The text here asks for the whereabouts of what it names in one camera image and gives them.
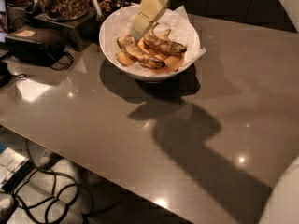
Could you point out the spotted banana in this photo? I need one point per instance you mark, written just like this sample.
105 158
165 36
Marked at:
141 56
167 47

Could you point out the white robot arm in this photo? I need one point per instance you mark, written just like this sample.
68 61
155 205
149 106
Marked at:
220 144

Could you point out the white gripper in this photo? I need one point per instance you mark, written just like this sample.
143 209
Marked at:
148 13

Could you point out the orange fruit piece left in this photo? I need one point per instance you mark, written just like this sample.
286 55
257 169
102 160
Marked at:
124 59

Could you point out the black box appliance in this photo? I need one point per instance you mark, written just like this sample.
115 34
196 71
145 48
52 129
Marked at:
38 46

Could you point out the white ceramic bowl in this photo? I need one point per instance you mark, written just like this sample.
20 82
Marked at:
109 52

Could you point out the orange fruit piece right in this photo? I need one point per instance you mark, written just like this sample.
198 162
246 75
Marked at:
172 64

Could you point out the glass jar of nuts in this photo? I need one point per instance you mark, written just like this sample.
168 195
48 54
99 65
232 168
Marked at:
64 10

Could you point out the white paper bowl liner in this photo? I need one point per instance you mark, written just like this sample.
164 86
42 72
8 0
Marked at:
183 31

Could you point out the dark metal jar stand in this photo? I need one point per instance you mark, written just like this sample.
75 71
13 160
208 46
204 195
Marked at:
79 33

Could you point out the orange fruit piece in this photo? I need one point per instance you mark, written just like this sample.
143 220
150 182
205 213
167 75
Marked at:
124 59
172 64

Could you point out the grey power strip box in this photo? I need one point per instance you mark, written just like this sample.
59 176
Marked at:
11 168

